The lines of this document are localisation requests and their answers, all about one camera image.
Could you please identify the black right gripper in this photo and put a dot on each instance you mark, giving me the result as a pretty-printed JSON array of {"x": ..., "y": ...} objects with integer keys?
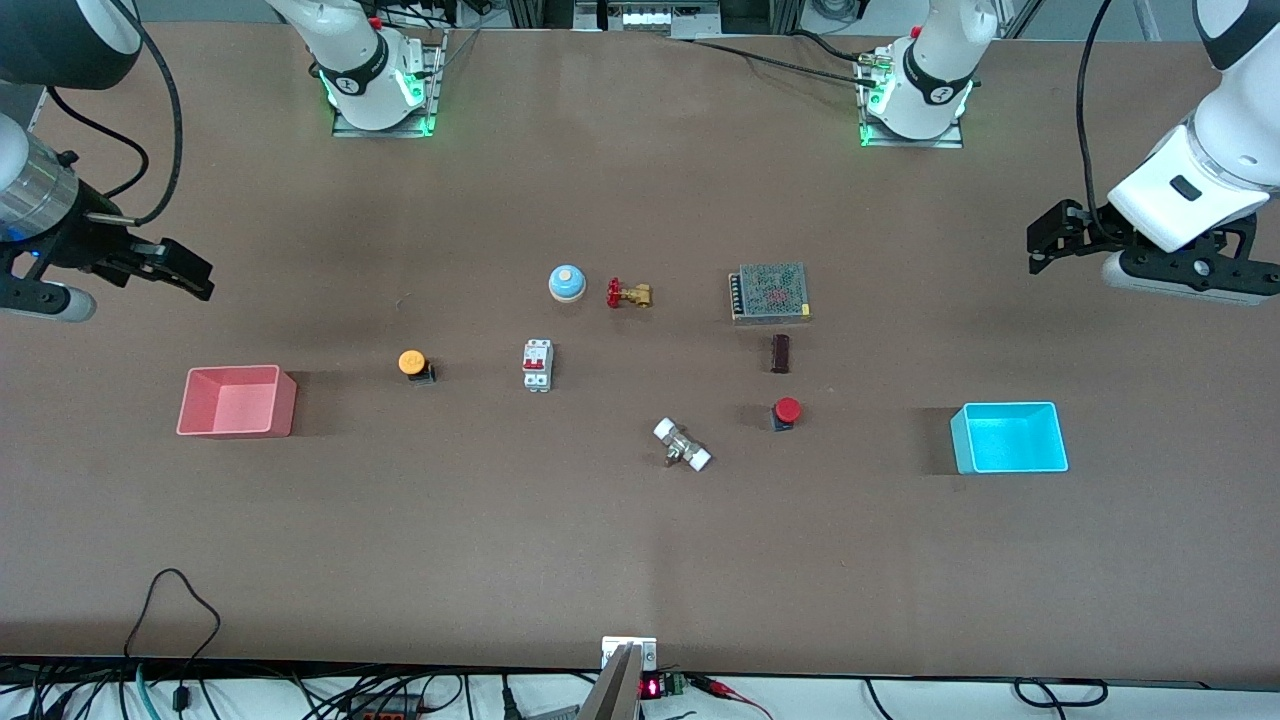
[{"x": 88, "y": 247}]

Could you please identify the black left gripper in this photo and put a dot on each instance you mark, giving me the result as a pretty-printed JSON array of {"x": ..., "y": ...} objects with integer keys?
[{"x": 1083, "y": 228}]

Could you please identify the yellow push button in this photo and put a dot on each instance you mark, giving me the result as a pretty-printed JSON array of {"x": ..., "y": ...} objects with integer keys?
[{"x": 412, "y": 362}]

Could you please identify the red push button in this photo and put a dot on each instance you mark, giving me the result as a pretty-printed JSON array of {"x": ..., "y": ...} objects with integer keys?
[{"x": 787, "y": 409}]

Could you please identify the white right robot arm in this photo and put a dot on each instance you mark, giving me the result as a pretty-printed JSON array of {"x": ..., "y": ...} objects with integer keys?
[{"x": 360, "y": 55}]

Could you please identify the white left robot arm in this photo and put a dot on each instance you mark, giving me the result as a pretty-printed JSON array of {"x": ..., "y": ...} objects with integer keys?
[{"x": 935, "y": 60}]

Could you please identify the pink plastic bin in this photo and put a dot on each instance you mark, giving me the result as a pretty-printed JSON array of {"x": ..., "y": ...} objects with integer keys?
[{"x": 235, "y": 405}]

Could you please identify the cyan plastic bin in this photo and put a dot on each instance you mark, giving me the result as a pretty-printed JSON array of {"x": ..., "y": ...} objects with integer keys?
[{"x": 1010, "y": 440}]

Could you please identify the metal mesh power supply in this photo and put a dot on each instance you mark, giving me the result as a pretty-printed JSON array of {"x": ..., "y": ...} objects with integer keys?
[{"x": 768, "y": 292}]

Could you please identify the dark brown rectangular block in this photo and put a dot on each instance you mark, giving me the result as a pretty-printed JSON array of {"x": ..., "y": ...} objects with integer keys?
[{"x": 780, "y": 353}]

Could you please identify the white circuit breaker red switches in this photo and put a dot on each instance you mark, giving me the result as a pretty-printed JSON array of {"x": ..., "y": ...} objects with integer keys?
[{"x": 538, "y": 365}]

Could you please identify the blue round bell button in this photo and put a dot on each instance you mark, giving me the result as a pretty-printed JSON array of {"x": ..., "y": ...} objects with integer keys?
[{"x": 566, "y": 283}]

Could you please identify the metal fitting white caps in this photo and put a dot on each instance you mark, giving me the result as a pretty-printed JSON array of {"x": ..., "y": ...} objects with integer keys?
[{"x": 682, "y": 445}]

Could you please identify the red clip lead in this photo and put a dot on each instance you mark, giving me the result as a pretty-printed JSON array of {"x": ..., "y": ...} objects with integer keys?
[{"x": 735, "y": 692}]

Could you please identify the grey metal bar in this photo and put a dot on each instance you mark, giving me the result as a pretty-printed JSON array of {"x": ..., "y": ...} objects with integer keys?
[{"x": 612, "y": 695}]

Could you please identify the red digit display module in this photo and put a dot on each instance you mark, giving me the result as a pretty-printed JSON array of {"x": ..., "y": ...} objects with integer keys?
[{"x": 655, "y": 687}]

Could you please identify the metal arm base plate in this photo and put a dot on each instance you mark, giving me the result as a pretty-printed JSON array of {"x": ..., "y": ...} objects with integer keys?
[
  {"x": 360, "y": 132},
  {"x": 945, "y": 143}
]

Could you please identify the silver frame white sockets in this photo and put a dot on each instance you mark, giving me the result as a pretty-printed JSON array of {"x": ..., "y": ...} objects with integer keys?
[{"x": 648, "y": 18}]

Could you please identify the white table edge bracket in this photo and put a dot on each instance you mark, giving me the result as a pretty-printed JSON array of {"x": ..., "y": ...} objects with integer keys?
[{"x": 612, "y": 650}]

